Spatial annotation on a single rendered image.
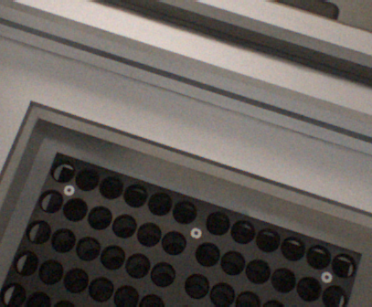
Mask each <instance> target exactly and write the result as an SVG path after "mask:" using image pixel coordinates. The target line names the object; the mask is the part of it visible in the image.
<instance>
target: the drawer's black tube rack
mask: <svg viewBox="0 0 372 307"><path fill-rule="evenodd" d="M74 191H75V190H74V187H72V185H67V187H65V188H62V187H58V186H56V185H51V184H49V183H44V184H43V187H42V189H41V191H40V195H39V196H38V199H37V202H36V204H35V208H34V209H33V211H32V215H31V217H30V218H29V221H28V223H27V227H26V230H25V231H24V235H23V237H22V240H21V241H20V243H19V246H18V249H17V250H16V254H15V256H14V259H13V261H12V263H11V267H10V269H9V270H8V273H7V275H6V277H5V281H4V283H3V287H2V289H1V291H0V307H339V304H340V300H341V297H342V295H343V299H344V301H343V305H342V307H347V305H348V301H349V299H350V296H351V291H352V289H353V286H350V285H348V284H345V283H342V282H340V281H334V280H332V275H331V274H330V273H329V272H324V274H323V275H322V276H321V275H317V274H315V273H313V272H310V271H307V270H302V269H300V268H297V267H294V266H292V265H289V264H285V263H283V262H280V261H277V260H275V259H269V258H268V257H265V256H262V255H260V254H257V253H253V252H251V251H248V250H245V249H242V248H237V247H235V246H233V245H229V244H227V243H222V242H220V241H218V240H214V239H213V238H207V237H205V236H203V235H201V230H200V229H199V227H200V224H201V220H202V218H203V216H204V212H205V210H206V208H207V203H208V202H207V201H206V203H205V205H204V209H203V211H202V214H201V218H200V219H199V221H198V225H197V228H194V229H192V231H188V230H186V229H182V228H179V227H175V226H173V225H170V224H167V223H165V222H161V221H159V220H156V219H152V218H150V217H145V216H143V215H141V214H136V213H134V212H133V211H128V210H126V209H124V208H119V207H118V206H113V205H111V204H109V203H104V202H102V201H99V200H96V199H94V198H90V197H87V196H83V195H81V194H78V193H74ZM51 194H52V195H51ZM48 195H51V198H50V200H49V201H48V206H47V208H46V210H44V209H43V206H42V204H43V199H44V198H45V197H46V196H48ZM35 225H39V228H38V229H37V234H36V235H35V238H34V240H33V241H32V240H31V238H30V236H29V233H30V231H31V230H32V228H33V227H34V226H35ZM25 255H27V258H26V261H25V262H24V266H23V268H22V270H21V272H19V271H18V268H17V263H18V261H19V259H21V257H24V256H25ZM13 286H15V288H14V289H13V293H12V295H11V296H10V300H9V302H8V304H6V303H5V293H6V292H7V290H8V289H10V288H11V287H13Z"/></svg>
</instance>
